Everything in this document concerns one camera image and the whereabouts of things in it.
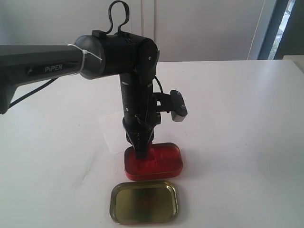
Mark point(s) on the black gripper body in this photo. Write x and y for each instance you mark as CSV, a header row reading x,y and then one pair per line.
x,y
139,109

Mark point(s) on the white cabinet doors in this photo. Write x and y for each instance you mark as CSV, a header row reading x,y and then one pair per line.
x,y
184,30

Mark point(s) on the white paper sheet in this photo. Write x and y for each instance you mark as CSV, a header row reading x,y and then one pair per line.
x,y
114,133

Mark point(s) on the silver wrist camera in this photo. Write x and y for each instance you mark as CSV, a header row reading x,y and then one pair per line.
x,y
171,103

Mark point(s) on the red ink pad tin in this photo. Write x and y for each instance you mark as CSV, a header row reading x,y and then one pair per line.
x,y
163,161

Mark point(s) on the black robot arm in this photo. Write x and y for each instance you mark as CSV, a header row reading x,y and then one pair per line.
x,y
132,57

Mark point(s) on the white zip tie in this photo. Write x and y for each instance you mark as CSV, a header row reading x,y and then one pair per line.
x,y
84,54

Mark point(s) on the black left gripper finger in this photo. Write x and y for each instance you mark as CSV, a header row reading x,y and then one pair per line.
x,y
141,142

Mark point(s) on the gold tin lid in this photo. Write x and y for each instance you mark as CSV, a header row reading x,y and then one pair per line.
x,y
144,202

